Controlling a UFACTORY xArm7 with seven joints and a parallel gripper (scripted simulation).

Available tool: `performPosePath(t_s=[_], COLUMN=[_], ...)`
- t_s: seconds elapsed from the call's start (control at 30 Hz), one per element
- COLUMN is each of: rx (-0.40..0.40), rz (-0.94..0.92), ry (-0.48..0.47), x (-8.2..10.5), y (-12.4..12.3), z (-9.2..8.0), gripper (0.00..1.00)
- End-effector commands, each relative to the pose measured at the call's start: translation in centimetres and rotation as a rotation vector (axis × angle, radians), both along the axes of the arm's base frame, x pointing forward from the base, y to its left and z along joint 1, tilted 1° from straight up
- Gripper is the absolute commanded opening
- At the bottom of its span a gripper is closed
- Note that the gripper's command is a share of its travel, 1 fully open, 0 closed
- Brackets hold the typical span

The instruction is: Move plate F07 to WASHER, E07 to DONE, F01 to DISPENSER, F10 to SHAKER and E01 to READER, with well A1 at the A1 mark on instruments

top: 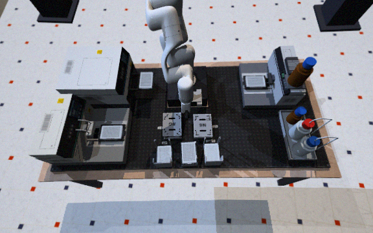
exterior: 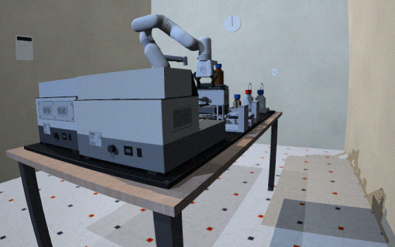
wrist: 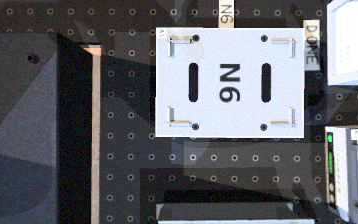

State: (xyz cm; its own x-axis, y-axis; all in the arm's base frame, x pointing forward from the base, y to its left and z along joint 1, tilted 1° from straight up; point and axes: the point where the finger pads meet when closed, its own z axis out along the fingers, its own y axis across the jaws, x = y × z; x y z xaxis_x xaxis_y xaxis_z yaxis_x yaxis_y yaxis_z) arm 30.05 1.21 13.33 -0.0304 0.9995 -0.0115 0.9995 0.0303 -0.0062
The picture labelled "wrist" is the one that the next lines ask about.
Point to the white rectangular plate nest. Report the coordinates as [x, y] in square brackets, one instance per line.
[230, 82]

